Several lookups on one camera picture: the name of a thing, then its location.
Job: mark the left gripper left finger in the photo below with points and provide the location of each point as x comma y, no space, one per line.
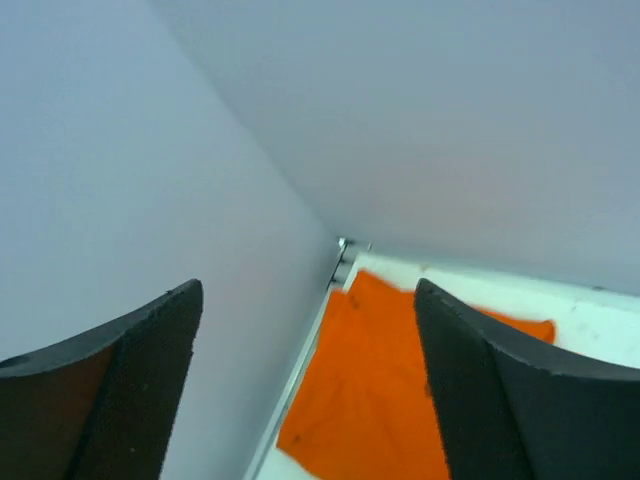
101,404

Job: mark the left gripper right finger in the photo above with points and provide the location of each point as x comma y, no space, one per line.
510,406

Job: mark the orange t shirt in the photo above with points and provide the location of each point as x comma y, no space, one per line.
364,409

